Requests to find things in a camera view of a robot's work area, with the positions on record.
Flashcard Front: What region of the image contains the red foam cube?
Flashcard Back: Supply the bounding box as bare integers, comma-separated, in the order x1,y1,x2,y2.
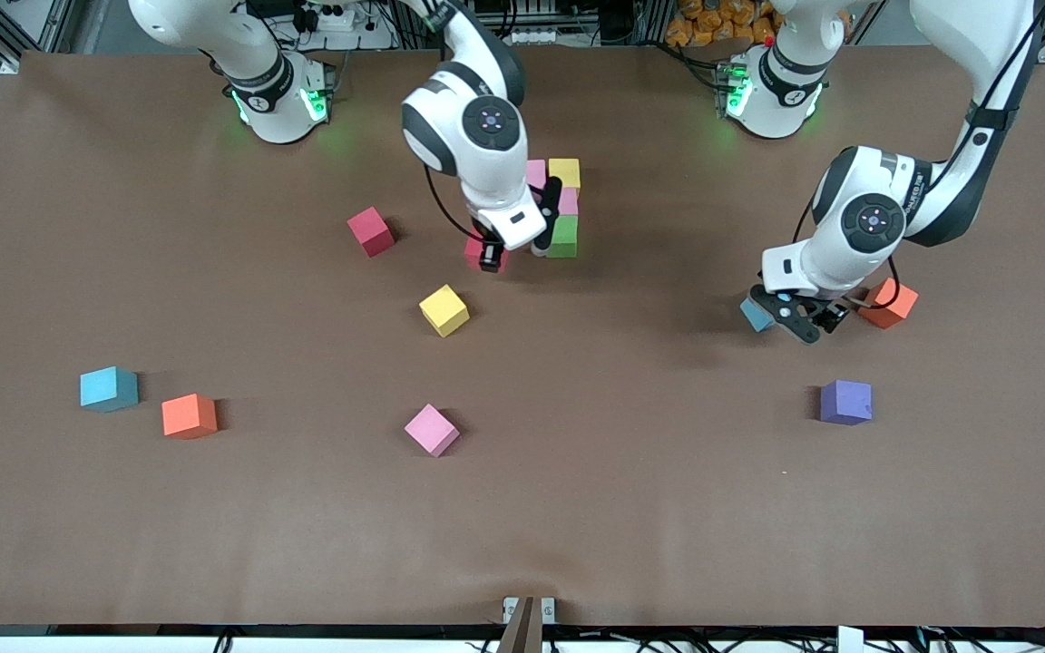
464,234,511,275
347,206,396,258

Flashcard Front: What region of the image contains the orange foam cube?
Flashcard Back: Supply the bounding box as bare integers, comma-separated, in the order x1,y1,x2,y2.
856,277,920,330
161,393,219,441

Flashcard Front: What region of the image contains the purple foam cube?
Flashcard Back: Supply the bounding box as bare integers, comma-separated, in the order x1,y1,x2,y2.
819,379,874,426

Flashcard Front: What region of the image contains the brown table cover sheet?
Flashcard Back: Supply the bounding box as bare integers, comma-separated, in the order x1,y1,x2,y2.
0,44,1045,629

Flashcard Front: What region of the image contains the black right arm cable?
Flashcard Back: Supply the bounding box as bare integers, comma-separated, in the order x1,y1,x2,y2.
423,163,487,242

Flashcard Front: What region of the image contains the metal clamp bracket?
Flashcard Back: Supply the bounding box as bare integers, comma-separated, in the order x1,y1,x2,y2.
502,596,557,627

